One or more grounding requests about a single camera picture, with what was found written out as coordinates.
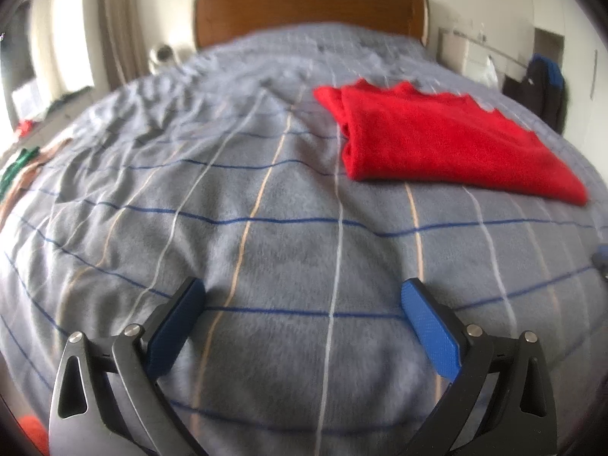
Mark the beige curtain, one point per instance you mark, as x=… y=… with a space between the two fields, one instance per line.
x=123 y=23

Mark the white plastic bag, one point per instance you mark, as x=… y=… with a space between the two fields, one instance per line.
x=490 y=72

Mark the white round device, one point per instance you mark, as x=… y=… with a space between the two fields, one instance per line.
x=162 y=56

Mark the brown cloth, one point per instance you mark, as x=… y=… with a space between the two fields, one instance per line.
x=40 y=156

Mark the white nightstand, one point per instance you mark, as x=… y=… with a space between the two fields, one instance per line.
x=460 y=57

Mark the red shirt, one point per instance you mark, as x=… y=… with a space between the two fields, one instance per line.
x=451 y=142

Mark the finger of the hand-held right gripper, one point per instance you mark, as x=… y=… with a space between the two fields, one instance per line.
x=602 y=259

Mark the green cloth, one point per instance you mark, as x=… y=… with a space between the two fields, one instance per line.
x=19 y=164

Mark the grey plaid blanket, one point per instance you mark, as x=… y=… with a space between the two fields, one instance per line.
x=285 y=247

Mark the thin metal rod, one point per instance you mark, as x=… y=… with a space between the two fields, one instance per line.
x=494 y=48

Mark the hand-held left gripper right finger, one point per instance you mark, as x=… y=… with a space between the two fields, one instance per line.
x=434 y=330

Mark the wooden headboard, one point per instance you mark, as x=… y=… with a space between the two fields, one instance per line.
x=308 y=9

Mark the dark backpack with blue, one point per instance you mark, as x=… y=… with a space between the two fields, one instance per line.
x=539 y=90

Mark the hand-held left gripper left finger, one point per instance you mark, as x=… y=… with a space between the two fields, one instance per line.
x=173 y=332

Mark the small red item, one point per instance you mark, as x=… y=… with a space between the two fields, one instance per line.
x=24 y=127

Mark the white wardrobe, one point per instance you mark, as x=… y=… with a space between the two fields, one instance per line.
x=586 y=80

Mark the window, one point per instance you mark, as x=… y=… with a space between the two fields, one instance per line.
x=52 y=42

